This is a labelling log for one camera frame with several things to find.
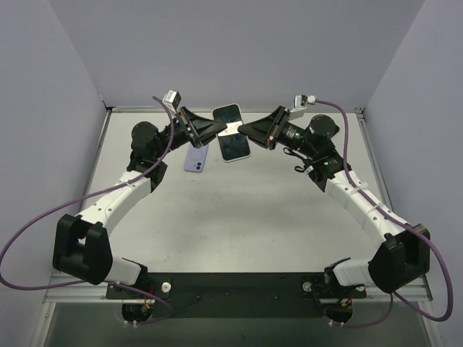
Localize dark smartphone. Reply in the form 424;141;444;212
212;103;251;163

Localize beige phone case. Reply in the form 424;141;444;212
217;121;243;137

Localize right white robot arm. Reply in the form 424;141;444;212
238;106;430;294

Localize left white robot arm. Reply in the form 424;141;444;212
52;107;226;298

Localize lilac phone case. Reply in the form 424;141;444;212
183;145;209;174

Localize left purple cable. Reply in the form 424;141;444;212
0;95;178;325

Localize purple cable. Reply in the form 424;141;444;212
0;95;178;325
306;97;453;329

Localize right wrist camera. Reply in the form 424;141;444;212
289;94;316;120

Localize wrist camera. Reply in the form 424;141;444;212
163;90;182;109
289;94;316;120

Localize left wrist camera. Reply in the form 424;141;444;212
163;90;182;109

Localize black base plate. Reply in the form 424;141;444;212
106;272;366;318

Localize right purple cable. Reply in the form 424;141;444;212
306;97;453;329

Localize aluminium front rail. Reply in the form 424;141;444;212
43;271;433;304

